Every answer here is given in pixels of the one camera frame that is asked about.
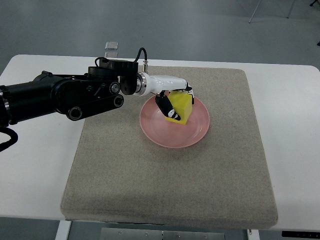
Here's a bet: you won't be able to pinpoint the grey metal table base plate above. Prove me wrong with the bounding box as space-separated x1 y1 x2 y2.
99 227 226 240

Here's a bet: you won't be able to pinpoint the pink plate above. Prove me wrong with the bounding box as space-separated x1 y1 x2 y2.
139 96 210 148

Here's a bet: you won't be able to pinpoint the clear floor markers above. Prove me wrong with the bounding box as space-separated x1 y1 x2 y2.
104 41 119 58

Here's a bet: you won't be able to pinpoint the white table leg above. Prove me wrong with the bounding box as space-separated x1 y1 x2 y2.
54 220 72 240

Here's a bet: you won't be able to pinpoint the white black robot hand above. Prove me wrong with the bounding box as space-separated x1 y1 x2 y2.
134 71 194 123

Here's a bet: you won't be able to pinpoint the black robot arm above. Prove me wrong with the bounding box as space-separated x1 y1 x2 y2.
0 47 148 151

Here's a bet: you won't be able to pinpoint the metal chair legs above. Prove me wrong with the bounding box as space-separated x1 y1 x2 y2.
247 0 320 24

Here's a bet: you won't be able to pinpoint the yellow foam block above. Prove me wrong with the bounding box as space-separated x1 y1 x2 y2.
165 91 193 125

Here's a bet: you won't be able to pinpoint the beige fabric mat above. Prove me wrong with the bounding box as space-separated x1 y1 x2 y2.
60 66 278 229

